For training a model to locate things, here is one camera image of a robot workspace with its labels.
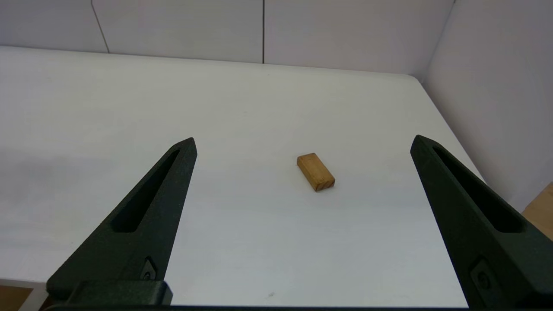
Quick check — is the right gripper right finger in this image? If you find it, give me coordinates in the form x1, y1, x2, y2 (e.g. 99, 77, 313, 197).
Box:
410, 135, 553, 311

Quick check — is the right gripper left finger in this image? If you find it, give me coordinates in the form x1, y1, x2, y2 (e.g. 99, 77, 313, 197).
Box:
46, 137, 198, 302

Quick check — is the rectangular wooden building block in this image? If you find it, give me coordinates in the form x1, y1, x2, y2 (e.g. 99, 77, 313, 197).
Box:
297, 152, 336, 192

